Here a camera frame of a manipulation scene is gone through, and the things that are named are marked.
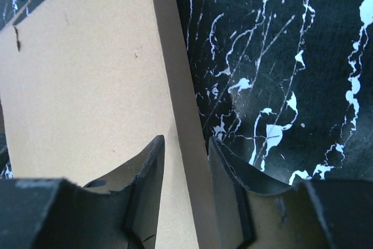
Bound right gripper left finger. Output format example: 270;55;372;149
1;135;165;248

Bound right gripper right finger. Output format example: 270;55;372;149
209;137;372;248

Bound brown cardboard box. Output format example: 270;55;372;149
1;0;220;248

